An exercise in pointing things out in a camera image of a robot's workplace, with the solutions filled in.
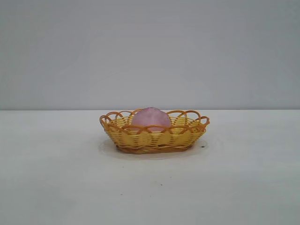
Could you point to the pink peach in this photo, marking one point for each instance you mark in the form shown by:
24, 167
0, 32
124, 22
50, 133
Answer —
151, 119

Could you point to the yellow woven plastic basket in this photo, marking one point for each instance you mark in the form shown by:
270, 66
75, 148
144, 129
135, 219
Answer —
152, 139

